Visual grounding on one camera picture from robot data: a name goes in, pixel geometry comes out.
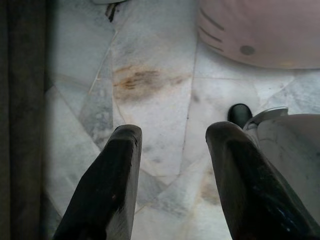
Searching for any dark grey fabric sofa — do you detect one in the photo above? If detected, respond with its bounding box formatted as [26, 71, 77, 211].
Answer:
[0, 0, 55, 240]

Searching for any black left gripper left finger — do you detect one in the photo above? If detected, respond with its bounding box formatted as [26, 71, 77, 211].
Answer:
[52, 124, 143, 240]

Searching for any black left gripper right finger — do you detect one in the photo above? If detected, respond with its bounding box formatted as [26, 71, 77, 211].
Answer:
[205, 121, 320, 240]

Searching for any pink plush pillow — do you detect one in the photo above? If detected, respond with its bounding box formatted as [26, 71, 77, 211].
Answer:
[196, 0, 320, 70]

